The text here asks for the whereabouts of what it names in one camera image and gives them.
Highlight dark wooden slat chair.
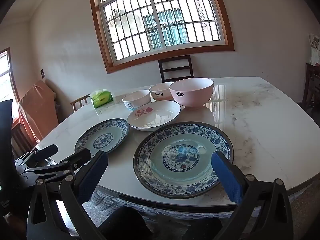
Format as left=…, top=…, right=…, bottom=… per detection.
left=158, top=55, right=194, bottom=83

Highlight orange cloth-covered furniture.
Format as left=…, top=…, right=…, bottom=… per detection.
left=18, top=80, right=59, bottom=143

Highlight wall calendar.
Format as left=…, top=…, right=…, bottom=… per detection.
left=309, top=33, right=320, bottom=67

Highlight green tissue pack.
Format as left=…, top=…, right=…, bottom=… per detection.
left=90, top=89, right=114, bottom=109

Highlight small white bowl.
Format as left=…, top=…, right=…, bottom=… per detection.
left=122, top=89, right=151, bottom=112

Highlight side window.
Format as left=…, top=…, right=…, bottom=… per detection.
left=0, top=47, right=19, bottom=120

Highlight light wooden chair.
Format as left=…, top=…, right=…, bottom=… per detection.
left=70, top=94, right=91, bottom=112

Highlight barred window with wooden frame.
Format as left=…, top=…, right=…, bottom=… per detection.
left=89, top=0, right=235, bottom=74

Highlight small blue floral plate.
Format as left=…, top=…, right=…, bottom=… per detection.
left=74, top=118, right=130, bottom=155

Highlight large blue floral plate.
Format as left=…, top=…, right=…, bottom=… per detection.
left=133, top=122, right=234, bottom=200

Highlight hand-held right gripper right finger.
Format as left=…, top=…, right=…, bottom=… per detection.
left=211, top=151, right=294, bottom=240

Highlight person's dark pants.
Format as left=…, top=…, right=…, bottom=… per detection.
left=99, top=206, right=225, bottom=240

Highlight white plate with red flowers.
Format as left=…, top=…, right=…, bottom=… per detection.
left=127, top=100, right=182, bottom=132

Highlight large white bowl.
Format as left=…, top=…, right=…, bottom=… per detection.
left=169, top=78, right=214, bottom=111

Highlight beige bowl with lettering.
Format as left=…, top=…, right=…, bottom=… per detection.
left=149, top=82, right=174, bottom=102

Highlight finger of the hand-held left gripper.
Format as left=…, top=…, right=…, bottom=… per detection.
left=24, top=148, right=92, bottom=182
left=15, top=144, right=59, bottom=167

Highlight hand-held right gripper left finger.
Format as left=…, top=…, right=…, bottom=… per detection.
left=26, top=151, right=109, bottom=240

